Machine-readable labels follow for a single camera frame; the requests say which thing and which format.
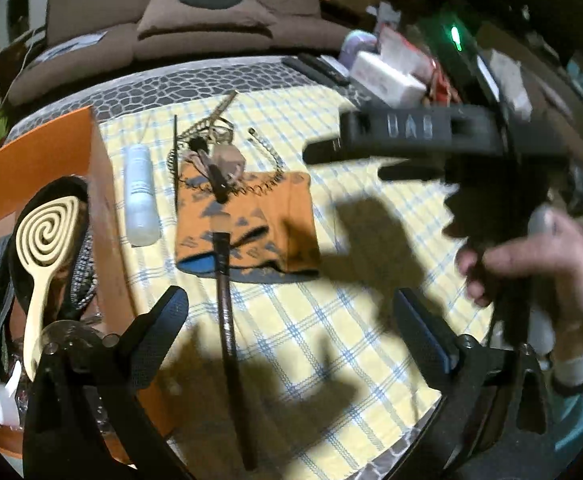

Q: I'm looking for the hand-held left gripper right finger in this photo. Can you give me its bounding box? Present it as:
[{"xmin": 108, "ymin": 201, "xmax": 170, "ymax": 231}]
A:
[{"xmin": 393, "ymin": 287, "xmax": 557, "ymax": 480}]

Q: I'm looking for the taupe hair clip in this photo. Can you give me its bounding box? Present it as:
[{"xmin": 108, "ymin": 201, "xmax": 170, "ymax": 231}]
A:
[{"xmin": 206, "ymin": 142, "xmax": 247, "ymax": 183}]

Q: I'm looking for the person's right hand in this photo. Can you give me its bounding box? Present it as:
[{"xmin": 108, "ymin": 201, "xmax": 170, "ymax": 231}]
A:
[{"xmin": 456, "ymin": 215, "xmax": 583, "ymax": 361}]

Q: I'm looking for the metal spiral hair stick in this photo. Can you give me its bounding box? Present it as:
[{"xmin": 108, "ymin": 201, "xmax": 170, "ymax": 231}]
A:
[{"xmin": 179, "ymin": 91, "xmax": 240, "ymax": 141}]

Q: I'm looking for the short black brush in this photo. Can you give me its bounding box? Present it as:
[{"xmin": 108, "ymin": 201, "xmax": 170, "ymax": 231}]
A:
[{"xmin": 196, "ymin": 137, "xmax": 230, "ymax": 205}]

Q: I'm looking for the white plastic bottle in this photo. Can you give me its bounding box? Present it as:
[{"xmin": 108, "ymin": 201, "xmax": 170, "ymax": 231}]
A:
[{"xmin": 123, "ymin": 144, "xmax": 160, "ymax": 247}]

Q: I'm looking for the red and white packet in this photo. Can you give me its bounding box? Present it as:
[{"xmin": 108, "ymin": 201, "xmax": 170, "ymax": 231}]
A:
[{"xmin": 379, "ymin": 25, "xmax": 437, "ymax": 76}]

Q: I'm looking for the orange patterned pouch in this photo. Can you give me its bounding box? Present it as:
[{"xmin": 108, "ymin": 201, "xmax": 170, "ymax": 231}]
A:
[{"xmin": 176, "ymin": 170, "xmax": 322, "ymax": 283}]

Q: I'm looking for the black remote control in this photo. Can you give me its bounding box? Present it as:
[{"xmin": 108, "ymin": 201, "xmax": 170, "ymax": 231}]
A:
[
  {"xmin": 316, "ymin": 55, "xmax": 352, "ymax": 87},
  {"xmin": 282, "ymin": 56, "xmax": 325, "ymax": 80}
]

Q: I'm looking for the thin black stick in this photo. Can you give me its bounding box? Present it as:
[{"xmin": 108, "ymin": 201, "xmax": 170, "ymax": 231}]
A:
[{"xmin": 172, "ymin": 115, "xmax": 181, "ymax": 211}]

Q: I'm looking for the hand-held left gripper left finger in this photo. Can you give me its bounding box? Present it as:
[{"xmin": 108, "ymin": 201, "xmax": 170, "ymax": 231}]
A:
[{"xmin": 22, "ymin": 285, "xmax": 192, "ymax": 480}]

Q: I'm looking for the orange cardboard box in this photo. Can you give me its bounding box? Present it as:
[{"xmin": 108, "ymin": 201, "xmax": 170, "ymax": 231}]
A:
[{"xmin": 0, "ymin": 105, "xmax": 182, "ymax": 466}]

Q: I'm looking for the long brown stick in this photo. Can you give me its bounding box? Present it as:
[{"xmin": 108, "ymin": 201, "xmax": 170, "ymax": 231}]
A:
[{"xmin": 213, "ymin": 230, "xmax": 258, "ymax": 471}]

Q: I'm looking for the beige spiral hairbrush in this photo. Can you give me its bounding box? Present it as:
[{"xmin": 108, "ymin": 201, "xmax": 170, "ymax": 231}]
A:
[{"xmin": 14, "ymin": 195, "xmax": 80, "ymax": 381}]

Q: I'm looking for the brown sofa cushion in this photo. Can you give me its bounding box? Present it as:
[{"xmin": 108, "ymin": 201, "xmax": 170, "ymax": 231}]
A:
[{"xmin": 136, "ymin": 0, "xmax": 278, "ymax": 41}]

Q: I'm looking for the lilac round container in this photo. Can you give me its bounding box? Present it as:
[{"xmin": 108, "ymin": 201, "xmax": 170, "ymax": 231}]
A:
[{"xmin": 340, "ymin": 30, "xmax": 379, "ymax": 61}]

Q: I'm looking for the white tissue box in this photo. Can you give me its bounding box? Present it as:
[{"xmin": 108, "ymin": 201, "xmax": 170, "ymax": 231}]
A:
[{"xmin": 351, "ymin": 51, "xmax": 427, "ymax": 108}]

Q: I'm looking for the yellow plaid tablecloth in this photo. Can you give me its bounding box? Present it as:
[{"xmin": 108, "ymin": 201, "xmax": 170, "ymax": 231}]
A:
[{"xmin": 94, "ymin": 82, "xmax": 492, "ymax": 461}]

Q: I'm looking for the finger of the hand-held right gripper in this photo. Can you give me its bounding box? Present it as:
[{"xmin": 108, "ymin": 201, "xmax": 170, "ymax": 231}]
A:
[
  {"xmin": 379, "ymin": 162, "xmax": 447, "ymax": 182},
  {"xmin": 304, "ymin": 140, "xmax": 352, "ymax": 165}
]

